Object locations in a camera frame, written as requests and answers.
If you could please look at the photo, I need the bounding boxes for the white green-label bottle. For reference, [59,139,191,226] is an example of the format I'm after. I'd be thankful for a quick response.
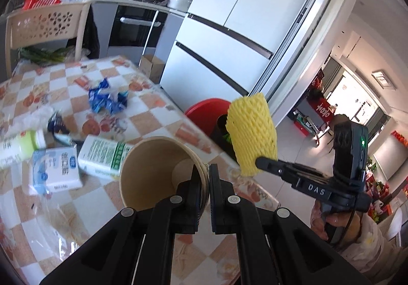
[78,135,133,181]

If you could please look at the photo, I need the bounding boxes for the red round stool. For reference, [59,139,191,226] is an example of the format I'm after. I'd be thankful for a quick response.
[185,98,230,137]

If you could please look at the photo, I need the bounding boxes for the cardboard box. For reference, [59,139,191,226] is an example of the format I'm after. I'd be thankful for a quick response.
[139,55,165,84]

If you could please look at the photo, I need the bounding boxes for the right hand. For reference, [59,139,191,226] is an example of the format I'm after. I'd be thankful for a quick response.
[311,200,363,248]

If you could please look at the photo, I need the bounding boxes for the black trash bin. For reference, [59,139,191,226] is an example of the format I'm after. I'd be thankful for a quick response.
[210,114,236,161]

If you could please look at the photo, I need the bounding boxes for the green onions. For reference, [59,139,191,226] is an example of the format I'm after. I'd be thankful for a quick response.
[19,46,75,66]

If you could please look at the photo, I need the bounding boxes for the black built-in oven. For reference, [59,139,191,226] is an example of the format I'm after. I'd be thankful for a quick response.
[107,6,168,62]

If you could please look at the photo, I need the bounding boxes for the paper cup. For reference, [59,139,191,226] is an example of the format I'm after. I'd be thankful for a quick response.
[119,136,210,213]

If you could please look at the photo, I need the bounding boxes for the yellow foam fruit net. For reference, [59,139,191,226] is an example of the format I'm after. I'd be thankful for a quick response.
[226,92,278,177]

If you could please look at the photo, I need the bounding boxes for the white green-cap bottle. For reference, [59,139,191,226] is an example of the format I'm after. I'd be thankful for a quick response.
[0,130,46,170]

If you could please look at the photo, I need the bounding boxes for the white refrigerator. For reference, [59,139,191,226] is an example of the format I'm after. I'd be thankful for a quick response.
[159,0,339,112]

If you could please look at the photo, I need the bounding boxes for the white tissue pack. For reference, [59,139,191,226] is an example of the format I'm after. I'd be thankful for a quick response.
[31,146,83,195]

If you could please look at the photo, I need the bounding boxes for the blue plastic bag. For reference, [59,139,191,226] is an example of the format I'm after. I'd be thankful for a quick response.
[88,78,129,115]

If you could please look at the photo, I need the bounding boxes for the dark wrapper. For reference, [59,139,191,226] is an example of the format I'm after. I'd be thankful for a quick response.
[47,112,75,146]

